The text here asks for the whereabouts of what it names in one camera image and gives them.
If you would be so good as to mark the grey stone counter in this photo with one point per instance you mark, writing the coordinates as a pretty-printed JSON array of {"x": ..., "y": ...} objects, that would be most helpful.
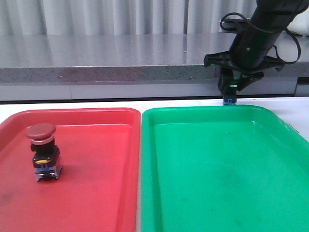
[{"x": 87, "y": 67}]

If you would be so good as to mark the white appliance on counter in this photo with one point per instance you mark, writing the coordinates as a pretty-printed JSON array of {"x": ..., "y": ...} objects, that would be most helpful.
[{"x": 300, "y": 25}]

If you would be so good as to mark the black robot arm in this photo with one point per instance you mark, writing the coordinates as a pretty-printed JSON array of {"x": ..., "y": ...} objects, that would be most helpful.
[{"x": 247, "y": 58}]

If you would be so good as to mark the green plastic tray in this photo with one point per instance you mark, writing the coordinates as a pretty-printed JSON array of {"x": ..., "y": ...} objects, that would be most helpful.
[{"x": 222, "y": 169}]

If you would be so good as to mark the red plastic tray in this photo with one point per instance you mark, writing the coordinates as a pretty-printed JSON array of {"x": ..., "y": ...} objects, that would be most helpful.
[{"x": 98, "y": 184}]

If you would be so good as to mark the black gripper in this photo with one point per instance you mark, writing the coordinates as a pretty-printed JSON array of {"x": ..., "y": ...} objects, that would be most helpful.
[{"x": 247, "y": 77}]

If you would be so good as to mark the red mushroom push button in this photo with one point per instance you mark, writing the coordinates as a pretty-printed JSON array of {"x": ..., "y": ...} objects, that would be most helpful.
[{"x": 46, "y": 160}]

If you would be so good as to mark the green mushroom push button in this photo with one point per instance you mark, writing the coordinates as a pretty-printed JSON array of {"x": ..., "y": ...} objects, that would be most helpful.
[{"x": 230, "y": 96}]

